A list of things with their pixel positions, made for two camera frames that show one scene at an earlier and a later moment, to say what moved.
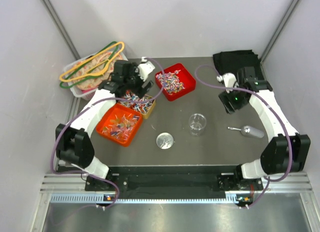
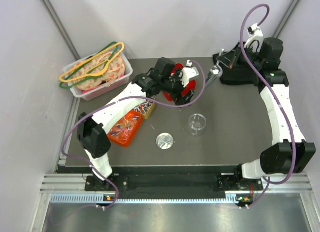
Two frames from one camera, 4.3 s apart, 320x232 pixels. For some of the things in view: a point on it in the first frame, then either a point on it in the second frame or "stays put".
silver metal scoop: [248, 131] → [215, 72]
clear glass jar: [197, 124] stays put
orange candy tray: [120, 124] stays put
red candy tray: [184, 76] stays put
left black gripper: [139, 89] → [178, 98]
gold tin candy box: [146, 108] stays put
